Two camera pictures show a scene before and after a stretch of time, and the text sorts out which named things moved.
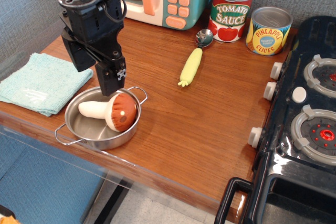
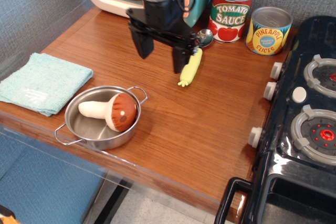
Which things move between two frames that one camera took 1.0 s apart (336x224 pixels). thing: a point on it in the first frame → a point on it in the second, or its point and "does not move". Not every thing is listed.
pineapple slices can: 269,30 does not move
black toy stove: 293,180 does not move
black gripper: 95,22 → 163,17
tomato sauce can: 231,3 does not move
